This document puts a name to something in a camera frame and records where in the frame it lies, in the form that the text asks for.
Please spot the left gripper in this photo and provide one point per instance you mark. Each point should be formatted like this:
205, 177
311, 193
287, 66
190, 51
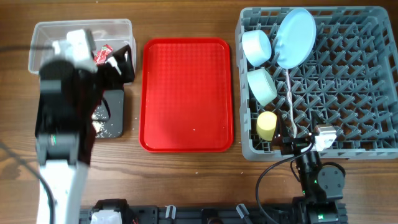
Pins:
124, 66

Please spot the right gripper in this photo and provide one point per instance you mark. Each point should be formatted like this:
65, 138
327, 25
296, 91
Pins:
294, 144

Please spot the red snack wrapper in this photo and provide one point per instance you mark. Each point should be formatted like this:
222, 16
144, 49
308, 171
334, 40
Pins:
102, 54

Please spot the yellow plastic cup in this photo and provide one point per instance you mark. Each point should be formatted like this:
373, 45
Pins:
266, 125

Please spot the white plastic spoon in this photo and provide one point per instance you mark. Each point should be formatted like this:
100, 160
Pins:
290, 102

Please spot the rice and food scraps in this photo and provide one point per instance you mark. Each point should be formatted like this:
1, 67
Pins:
99, 123

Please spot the light green bowl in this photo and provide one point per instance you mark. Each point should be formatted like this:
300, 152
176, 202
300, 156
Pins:
262, 86

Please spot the light blue bowl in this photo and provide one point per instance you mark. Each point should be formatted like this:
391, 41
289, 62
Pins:
256, 47

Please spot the light blue plate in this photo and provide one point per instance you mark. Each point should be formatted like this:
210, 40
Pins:
295, 38

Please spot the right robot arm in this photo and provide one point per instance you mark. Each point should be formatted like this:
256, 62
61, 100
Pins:
322, 183

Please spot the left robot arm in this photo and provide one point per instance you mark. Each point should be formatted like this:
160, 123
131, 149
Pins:
63, 168

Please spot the clear plastic waste bin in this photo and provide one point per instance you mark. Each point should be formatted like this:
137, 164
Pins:
114, 32

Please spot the black waste tray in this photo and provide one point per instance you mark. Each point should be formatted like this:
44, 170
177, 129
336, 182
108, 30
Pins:
65, 115

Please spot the grey dishwasher rack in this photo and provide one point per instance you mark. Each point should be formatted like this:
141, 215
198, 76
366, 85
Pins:
349, 79

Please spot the red serving tray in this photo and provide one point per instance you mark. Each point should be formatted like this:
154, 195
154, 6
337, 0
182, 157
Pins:
186, 97

